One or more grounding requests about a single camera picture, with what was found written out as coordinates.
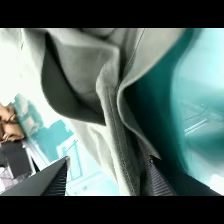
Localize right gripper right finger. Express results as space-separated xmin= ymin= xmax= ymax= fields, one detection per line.
xmin=139 ymin=155 xmax=222 ymax=197

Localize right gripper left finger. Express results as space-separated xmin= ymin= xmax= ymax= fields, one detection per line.
xmin=1 ymin=155 xmax=70 ymax=197

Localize grey shirt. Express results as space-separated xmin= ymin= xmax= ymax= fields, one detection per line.
xmin=21 ymin=28 xmax=188 ymax=197

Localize brown garment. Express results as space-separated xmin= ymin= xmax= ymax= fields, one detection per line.
xmin=0 ymin=102 xmax=26 ymax=143

